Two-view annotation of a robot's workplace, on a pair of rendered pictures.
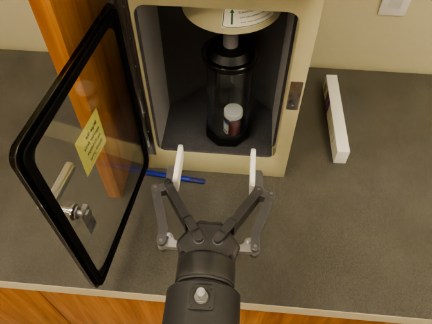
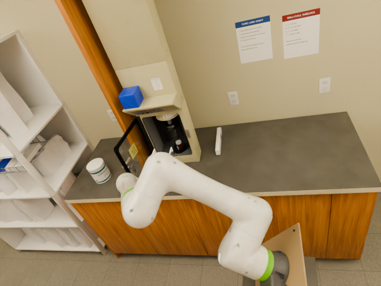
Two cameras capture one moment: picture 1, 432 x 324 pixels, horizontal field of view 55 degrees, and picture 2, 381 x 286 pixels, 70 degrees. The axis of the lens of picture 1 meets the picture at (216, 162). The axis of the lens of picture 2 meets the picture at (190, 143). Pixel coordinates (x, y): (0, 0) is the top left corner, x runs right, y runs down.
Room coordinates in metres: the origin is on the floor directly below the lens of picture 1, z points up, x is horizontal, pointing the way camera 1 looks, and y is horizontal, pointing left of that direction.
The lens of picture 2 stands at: (-0.84, -0.54, 2.24)
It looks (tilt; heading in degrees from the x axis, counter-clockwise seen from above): 38 degrees down; 16
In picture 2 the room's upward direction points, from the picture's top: 19 degrees counter-clockwise
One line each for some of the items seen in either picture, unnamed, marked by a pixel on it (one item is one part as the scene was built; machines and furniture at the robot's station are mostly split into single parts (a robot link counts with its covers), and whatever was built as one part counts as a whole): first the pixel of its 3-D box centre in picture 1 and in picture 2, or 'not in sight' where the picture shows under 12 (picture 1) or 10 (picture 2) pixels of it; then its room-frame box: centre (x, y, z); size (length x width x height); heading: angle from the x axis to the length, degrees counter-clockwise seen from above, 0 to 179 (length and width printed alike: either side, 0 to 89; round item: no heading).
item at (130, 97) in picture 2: not in sight; (131, 97); (0.52, 0.10, 1.56); 0.10 x 0.10 x 0.09; 85
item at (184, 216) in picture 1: (183, 214); not in sight; (0.29, 0.05, 1.22); 0.11 x 0.01 x 0.04; 29
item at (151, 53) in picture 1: (220, 51); (171, 125); (0.69, -0.01, 1.19); 0.26 x 0.24 x 0.35; 85
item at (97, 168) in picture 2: not in sight; (98, 171); (0.52, 0.60, 1.02); 0.13 x 0.13 x 0.15
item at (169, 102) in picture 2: not in sight; (152, 108); (0.51, 0.01, 1.46); 0.32 x 0.12 x 0.10; 85
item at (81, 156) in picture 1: (103, 159); (138, 156); (0.41, 0.19, 1.19); 0.30 x 0.01 x 0.40; 168
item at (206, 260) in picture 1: (207, 255); not in sight; (0.23, 0.01, 1.22); 0.09 x 0.08 x 0.07; 176
